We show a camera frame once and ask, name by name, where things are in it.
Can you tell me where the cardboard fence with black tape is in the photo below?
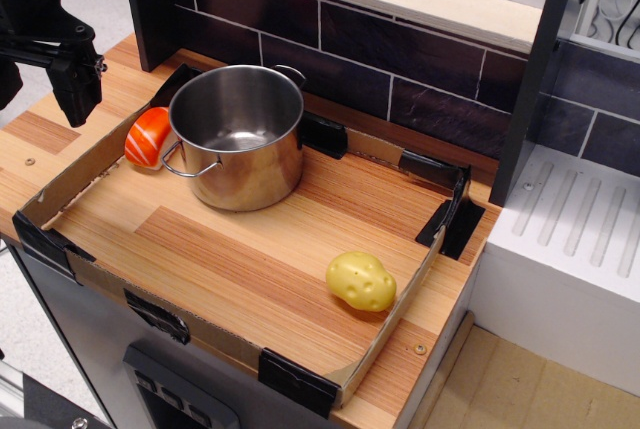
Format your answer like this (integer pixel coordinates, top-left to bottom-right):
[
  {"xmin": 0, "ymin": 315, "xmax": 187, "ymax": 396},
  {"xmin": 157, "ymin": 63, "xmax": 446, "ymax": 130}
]
[{"xmin": 1, "ymin": 61, "xmax": 500, "ymax": 428}]

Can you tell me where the wooden shelf with dark posts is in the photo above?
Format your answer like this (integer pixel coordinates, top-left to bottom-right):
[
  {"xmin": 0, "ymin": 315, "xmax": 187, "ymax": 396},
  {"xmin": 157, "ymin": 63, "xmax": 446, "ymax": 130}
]
[{"xmin": 129, "ymin": 0, "xmax": 566, "ymax": 205}]

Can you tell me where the stainless steel pot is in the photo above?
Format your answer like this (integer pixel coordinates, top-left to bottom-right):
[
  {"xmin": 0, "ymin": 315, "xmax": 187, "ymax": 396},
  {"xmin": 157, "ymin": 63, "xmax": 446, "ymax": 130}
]
[{"xmin": 169, "ymin": 65, "xmax": 306, "ymax": 212}]

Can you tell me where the salmon sushi toy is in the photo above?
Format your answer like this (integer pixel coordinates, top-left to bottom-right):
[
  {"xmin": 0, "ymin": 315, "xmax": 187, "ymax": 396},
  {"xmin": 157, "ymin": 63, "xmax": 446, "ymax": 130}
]
[{"xmin": 124, "ymin": 106, "xmax": 178, "ymax": 171}]

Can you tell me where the black oven control panel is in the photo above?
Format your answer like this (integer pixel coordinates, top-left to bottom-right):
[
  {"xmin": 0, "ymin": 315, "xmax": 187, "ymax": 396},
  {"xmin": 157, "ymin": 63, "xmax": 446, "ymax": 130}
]
[{"xmin": 123, "ymin": 345, "xmax": 241, "ymax": 429}]

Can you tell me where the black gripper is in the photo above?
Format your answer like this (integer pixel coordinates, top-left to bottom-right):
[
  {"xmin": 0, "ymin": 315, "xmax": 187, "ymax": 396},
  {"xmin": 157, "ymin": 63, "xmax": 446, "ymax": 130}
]
[{"xmin": 1, "ymin": 34, "xmax": 107, "ymax": 128}]

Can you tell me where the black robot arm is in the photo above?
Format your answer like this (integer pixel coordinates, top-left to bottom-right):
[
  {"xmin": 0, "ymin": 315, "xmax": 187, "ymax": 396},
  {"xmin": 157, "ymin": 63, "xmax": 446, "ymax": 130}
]
[{"xmin": 1, "ymin": 0, "xmax": 107, "ymax": 128}]

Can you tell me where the white dish drainer sink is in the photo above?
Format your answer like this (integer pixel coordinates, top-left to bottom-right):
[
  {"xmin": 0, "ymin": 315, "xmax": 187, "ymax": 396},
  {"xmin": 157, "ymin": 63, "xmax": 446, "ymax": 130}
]
[{"xmin": 469, "ymin": 146, "xmax": 639, "ymax": 394}]

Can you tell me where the white wire rack with cables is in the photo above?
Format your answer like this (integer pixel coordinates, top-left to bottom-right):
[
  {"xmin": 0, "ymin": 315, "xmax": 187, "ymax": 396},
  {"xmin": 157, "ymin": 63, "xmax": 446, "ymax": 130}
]
[{"xmin": 570, "ymin": 0, "xmax": 639, "ymax": 59}]

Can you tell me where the yellow plastic potato toy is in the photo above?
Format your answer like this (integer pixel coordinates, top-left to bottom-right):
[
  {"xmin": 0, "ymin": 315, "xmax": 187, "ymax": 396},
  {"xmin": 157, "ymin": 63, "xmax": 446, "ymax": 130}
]
[{"xmin": 325, "ymin": 251, "xmax": 397, "ymax": 312}]

